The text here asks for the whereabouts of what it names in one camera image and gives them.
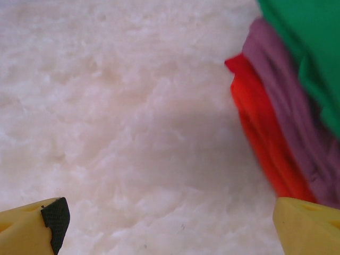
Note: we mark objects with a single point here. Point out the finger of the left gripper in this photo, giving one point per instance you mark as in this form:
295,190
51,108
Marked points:
29,231

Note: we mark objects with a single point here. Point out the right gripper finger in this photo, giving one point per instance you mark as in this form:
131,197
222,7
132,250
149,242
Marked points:
308,231

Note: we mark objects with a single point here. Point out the green t-shirt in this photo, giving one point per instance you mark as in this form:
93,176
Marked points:
305,40

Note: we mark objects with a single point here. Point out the red folded t-shirt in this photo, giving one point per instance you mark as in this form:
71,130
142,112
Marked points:
255,111

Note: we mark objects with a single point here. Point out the mauve folded t-shirt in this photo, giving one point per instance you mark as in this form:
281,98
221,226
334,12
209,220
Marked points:
287,101

